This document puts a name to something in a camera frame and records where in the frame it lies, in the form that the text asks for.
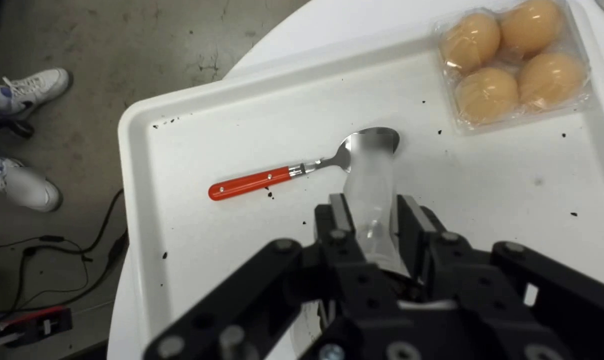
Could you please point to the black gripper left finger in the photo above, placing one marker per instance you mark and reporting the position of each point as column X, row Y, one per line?
column 339, row 227

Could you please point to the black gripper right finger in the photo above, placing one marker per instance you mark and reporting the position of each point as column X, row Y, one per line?
column 425, row 232

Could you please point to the white plastic tray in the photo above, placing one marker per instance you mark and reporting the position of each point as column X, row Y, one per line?
column 462, row 180

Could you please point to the brown egg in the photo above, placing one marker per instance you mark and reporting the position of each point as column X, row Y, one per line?
column 473, row 40
column 552, row 81
column 532, row 24
column 487, row 95

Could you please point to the white sneaker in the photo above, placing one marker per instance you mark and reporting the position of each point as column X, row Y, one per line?
column 34, row 90
column 24, row 186

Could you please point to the red black clamp tool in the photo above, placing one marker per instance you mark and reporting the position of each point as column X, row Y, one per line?
column 29, row 327

